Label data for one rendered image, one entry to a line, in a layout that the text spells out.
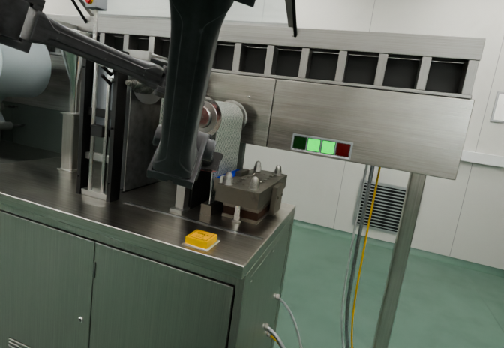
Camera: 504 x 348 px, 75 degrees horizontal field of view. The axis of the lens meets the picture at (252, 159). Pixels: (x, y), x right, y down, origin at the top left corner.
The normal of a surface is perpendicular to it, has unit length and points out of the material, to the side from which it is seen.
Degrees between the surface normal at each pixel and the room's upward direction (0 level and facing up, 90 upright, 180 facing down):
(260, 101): 90
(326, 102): 90
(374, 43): 90
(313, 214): 90
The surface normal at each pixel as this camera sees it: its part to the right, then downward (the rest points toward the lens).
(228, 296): -0.33, 0.11
